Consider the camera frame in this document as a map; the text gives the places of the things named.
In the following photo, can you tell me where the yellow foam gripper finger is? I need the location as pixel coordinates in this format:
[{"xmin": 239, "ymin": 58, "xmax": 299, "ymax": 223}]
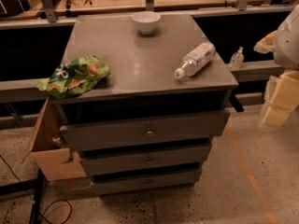
[{"xmin": 262, "ymin": 70, "xmax": 299, "ymax": 127}]

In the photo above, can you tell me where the green rice chip bag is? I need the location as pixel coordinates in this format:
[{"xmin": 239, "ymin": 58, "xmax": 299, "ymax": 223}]
[{"xmin": 36, "ymin": 55, "xmax": 110, "ymax": 99}]

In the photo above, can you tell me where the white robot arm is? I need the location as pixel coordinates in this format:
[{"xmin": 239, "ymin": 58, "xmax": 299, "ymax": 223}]
[{"xmin": 254, "ymin": 5, "xmax": 299, "ymax": 127}]

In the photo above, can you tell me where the white ceramic bowl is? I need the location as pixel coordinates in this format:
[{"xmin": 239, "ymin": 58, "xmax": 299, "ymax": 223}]
[{"xmin": 132, "ymin": 11, "xmax": 161, "ymax": 35}]

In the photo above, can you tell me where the small clear sanitizer bottle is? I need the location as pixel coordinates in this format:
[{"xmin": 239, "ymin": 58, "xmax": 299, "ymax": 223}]
[{"xmin": 230, "ymin": 47, "xmax": 244, "ymax": 69}]

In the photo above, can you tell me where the clear plastic water bottle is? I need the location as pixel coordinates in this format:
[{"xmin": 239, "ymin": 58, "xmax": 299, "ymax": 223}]
[{"xmin": 174, "ymin": 42, "xmax": 216, "ymax": 79}]

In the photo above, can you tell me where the top grey drawer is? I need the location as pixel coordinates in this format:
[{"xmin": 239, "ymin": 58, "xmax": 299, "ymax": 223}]
[{"xmin": 61, "ymin": 110, "xmax": 230, "ymax": 151}]

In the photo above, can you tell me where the grey drawer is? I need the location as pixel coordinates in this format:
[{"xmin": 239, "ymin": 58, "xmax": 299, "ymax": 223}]
[
  {"xmin": 80, "ymin": 143, "xmax": 211, "ymax": 176},
  {"xmin": 91, "ymin": 168, "xmax": 202, "ymax": 195},
  {"xmin": 61, "ymin": 110, "xmax": 230, "ymax": 151}
]

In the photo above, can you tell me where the grey drawer cabinet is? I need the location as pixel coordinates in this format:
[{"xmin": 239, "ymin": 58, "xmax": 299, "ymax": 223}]
[{"xmin": 53, "ymin": 15, "xmax": 237, "ymax": 183}]

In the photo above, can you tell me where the middle grey drawer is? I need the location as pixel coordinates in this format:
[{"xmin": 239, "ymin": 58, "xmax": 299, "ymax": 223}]
[{"xmin": 80, "ymin": 143, "xmax": 211, "ymax": 176}]

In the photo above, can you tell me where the bottom grey drawer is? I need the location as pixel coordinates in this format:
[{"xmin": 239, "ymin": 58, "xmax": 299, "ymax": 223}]
[{"xmin": 91, "ymin": 168, "xmax": 202, "ymax": 195}]

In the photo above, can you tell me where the brown cardboard box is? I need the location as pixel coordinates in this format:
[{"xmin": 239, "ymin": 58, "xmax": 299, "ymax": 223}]
[{"xmin": 22, "ymin": 99, "xmax": 86, "ymax": 181}]

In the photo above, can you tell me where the black metal stand leg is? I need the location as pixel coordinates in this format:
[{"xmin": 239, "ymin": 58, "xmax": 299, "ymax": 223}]
[{"xmin": 29, "ymin": 170, "xmax": 45, "ymax": 224}]

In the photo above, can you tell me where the black floor cable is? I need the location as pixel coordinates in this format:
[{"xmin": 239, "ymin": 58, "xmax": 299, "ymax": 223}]
[{"xmin": 0, "ymin": 154, "xmax": 73, "ymax": 224}]

